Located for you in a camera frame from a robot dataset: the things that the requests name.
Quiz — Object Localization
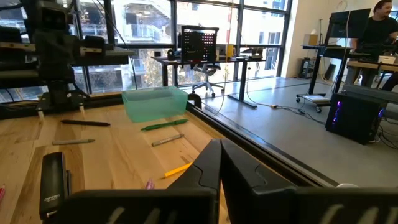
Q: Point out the black computer tower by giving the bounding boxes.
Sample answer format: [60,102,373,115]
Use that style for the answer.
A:
[325,92,387,146]

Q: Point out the grey crayon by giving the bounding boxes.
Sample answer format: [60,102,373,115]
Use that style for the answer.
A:
[52,138,96,146]

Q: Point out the black rolling monitor stand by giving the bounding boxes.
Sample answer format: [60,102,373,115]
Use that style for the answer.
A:
[295,37,354,114]

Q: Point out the black frame clamp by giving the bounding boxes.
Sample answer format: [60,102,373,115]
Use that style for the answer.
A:
[187,92,203,110]

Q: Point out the small black cabinet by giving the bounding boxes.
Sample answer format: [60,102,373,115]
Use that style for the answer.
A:
[298,57,315,80]

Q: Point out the yellow hanging cable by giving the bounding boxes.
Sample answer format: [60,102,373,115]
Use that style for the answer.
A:
[213,0,234,116]

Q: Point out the green pen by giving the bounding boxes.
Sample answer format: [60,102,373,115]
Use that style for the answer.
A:
[140,118,190,132]

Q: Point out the white box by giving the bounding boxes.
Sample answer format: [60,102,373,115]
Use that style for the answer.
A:
[377,54,397,65]

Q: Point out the tan tissue box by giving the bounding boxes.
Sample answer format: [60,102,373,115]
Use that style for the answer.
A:
[302,28,320,47]

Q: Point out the yellow pencil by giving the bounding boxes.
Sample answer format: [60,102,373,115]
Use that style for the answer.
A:
[159,161,193,180]

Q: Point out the black floor cables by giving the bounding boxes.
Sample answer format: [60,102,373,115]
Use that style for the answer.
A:
[275,104,327,126]

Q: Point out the wooden desk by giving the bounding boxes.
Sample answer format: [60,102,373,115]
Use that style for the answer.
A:
[346,60,398,75]

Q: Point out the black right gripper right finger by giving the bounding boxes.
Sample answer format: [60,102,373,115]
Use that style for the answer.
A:
[220,138,398,224]

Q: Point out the yellow floor cord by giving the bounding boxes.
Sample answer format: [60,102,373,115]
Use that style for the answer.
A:
[245,60,280,110]

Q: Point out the grey marker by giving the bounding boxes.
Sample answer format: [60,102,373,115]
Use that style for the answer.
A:
[150,133,185,147]

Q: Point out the black stapler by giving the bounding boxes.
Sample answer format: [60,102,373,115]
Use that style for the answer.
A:
[39,151,72,222]

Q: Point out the person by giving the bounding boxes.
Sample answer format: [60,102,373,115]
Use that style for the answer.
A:
[350,0,398,91]

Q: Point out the black aluminium table frame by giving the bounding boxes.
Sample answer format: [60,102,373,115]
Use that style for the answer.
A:
[0,91,340,188]

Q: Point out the black monitor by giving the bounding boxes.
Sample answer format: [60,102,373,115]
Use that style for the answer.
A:
[328,7,372,40]

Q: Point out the green translucent plastic bin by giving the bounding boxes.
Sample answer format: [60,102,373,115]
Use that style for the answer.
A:
[121,85,189,124]

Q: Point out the grey office chair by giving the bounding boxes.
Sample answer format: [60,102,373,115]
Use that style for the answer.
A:
[190,62,226,98]

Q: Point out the black standing desk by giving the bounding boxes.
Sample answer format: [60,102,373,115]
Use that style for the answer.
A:
[151,55,266,110]

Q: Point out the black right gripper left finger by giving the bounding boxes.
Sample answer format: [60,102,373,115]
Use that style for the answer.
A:
[54,138,222,224]

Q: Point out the black pen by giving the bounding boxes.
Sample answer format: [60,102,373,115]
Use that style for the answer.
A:
[60,119,111,128]

